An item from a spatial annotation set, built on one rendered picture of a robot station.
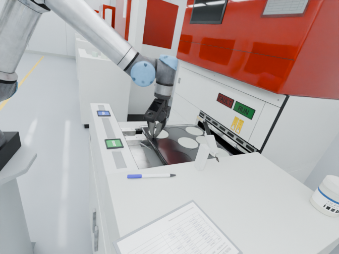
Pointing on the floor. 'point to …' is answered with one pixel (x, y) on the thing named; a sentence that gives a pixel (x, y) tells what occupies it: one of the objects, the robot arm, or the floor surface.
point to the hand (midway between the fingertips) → (153, 136)
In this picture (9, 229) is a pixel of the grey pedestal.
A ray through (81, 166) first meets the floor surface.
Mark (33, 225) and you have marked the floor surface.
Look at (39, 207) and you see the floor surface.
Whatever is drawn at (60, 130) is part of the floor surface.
